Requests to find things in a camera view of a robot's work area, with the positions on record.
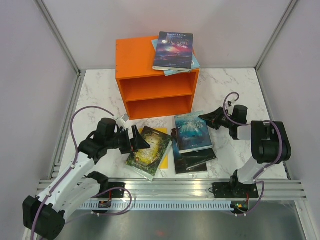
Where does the left aluminium frame post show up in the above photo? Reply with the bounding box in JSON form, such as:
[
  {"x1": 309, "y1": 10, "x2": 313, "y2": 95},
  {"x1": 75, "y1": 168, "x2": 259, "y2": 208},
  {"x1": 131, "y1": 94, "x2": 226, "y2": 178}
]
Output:
[{"x1": 34, "y1": 0, "x2": 82, "y2": 77}]

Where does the yellow thin book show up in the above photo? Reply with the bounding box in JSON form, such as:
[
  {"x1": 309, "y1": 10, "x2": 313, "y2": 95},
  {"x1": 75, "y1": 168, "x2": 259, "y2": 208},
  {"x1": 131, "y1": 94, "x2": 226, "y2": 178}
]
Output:
[{"x1": 134, "y1": 126, "x2": 172, "y2": 175}]

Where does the green Alice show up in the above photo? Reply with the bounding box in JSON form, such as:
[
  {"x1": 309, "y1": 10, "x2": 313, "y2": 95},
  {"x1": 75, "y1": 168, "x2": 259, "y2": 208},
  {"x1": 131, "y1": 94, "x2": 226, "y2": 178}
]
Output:
[{"x1": 125, "y1": 126, "x2": 172, "y2": 181}]

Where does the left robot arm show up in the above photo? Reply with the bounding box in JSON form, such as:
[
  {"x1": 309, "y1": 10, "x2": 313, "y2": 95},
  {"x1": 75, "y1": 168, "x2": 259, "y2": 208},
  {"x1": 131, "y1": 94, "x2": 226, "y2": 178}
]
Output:
[{"x1": 22, "y1": 118, "x2": 151, "y2": 240}]

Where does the orange wooden shelf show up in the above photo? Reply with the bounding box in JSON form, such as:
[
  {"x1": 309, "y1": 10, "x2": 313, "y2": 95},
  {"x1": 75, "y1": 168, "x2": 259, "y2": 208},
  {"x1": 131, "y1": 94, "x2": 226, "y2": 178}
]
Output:
[{"x1": 115, "y1": 35, "x2": 200, "y2": 120}]

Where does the blue ocean cover book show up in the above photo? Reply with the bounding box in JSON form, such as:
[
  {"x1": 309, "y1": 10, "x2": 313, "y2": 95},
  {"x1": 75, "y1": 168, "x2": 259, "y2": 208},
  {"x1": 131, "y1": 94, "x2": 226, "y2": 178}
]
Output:
[{"x1": 174, "y1": 111, "x2": 213, "y2": 154}]

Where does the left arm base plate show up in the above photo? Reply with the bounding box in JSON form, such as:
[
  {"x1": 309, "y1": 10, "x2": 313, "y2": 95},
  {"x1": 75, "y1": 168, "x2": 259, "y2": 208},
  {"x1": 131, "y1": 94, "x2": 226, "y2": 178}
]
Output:
[{"x1": 93, "y1": 182, "x2": 126, "y2": 199}]

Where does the white slotted cable duct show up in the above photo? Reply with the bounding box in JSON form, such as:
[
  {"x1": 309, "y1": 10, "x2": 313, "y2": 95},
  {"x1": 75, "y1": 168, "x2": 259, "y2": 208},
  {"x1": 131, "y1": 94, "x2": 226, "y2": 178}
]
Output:
[{"x1": 79, "y1": 200, "x2": 234, "y2": 211}]

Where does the aluminium front rail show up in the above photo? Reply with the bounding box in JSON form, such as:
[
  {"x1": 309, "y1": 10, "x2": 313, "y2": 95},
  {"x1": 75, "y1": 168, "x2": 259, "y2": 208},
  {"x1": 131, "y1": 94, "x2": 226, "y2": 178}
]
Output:
[{"x1": 37, "y1": 177, "x2": 308, "y2": 201}]

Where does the light blue paperback book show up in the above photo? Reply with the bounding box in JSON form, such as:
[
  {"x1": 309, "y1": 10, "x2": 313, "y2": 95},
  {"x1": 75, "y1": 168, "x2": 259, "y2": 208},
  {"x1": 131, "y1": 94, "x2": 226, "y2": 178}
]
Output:
[{"x1": 151, "y1": 39, "x2": 200, "y2": 76}]

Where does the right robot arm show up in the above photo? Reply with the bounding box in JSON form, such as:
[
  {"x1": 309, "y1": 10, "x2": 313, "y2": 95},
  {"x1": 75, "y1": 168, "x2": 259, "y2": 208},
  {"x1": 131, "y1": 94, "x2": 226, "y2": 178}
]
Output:
[{"x1": 199, "y1": 105, "x2": 292, "y2": 197}]

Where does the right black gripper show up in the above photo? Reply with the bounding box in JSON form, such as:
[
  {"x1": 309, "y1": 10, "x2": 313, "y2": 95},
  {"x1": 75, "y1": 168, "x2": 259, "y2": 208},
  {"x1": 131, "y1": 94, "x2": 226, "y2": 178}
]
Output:
[{"x1": 199, "y1": 106, "x2": 235, "y2": 130}]

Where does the aluminium frame post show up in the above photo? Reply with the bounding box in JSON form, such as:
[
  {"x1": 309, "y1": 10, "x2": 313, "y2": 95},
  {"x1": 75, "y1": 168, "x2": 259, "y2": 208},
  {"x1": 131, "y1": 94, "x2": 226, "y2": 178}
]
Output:
[
  {"x1": 34, "y1": 0, "x2": 82, "y2": 77},
  {"x1": 254, "y1": 0, "x2": 300, "y2": 72}
]

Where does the Robinson Crusoe purple book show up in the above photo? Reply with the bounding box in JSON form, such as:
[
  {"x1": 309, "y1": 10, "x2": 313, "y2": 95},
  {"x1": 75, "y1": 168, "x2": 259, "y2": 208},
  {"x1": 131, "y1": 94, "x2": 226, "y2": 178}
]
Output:
[{"x1": 152, "y1": 31, "x2": 194, "y2": 72}]

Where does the right aluminium frame post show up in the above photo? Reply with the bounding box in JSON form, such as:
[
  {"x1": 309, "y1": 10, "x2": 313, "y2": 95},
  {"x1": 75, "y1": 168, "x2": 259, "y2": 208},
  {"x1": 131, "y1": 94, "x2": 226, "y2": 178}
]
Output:
[{"x1": 254, "y1": 0, "x2": 300, "y2": 72}]

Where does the black hardcover book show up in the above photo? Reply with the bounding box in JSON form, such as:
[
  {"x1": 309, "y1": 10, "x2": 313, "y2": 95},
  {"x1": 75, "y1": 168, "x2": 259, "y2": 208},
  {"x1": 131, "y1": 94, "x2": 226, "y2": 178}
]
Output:
[{"x1": 171, "y1": 128, "x2": 217, "y2": 169}]

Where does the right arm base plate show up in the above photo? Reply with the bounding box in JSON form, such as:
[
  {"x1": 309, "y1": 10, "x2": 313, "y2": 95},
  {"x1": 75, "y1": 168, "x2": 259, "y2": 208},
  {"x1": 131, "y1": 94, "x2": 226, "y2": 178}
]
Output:
[{"x1": 209, "y1": 182, "x2": 259, "y2": 199}]

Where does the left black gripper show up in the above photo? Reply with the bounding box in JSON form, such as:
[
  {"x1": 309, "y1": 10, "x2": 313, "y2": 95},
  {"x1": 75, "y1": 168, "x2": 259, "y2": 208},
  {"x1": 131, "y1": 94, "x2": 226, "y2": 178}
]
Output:
[{"x1": 105, "y1": 125, "x2": 150, "y2": 155}]

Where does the dark cover bottom book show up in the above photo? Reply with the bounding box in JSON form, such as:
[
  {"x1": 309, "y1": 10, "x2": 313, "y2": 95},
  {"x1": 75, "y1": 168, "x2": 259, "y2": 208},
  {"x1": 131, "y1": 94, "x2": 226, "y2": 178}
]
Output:
[{"x1": 171, "y1": 133, "x2": 208, "y2": 175}]

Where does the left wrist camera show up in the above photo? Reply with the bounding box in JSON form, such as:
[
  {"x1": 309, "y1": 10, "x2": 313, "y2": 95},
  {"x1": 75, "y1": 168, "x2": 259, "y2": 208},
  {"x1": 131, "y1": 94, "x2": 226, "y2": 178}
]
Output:
[{"x1": 116, "y1": 113, "x2": 130, "y2": 129}]

